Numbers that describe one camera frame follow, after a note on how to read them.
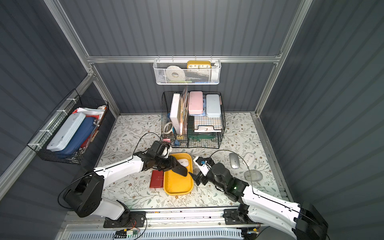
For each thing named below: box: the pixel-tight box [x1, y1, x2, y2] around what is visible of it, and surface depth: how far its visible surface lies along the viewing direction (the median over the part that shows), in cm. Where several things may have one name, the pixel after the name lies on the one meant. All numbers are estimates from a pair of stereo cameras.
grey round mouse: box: [244, 169, 263, 182], surface depth 86 cm
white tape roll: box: [165, 65, 185, 82], surface depth 86 cm
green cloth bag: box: [187, 134, 216, 142], surface depth 95 cm
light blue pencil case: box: [206, 94, 222, 117], surface depth 96 cm
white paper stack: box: [194, 125, 222, 133], surface depth 90 cm
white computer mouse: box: [177, 158, 189, 167], surface depth 93 cm
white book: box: [170, 93, 181, 135], surface depth 91 cm
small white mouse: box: [243, 153, 255, 167], surface depth 95 cm
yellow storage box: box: [163, 153, 194, 196], surface depth 87 cm
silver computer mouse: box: [229, 152, 240, 169], surface depth 96 cm
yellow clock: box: [186, 60, 212, 69], surface depth 90 cm
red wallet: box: [149, 170, 164, 188], surface depth 86 cm
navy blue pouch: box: [53, 116, 96, 156], surface depth 68 cm
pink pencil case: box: [188, 91, 204, 115], surface depth 93 cm
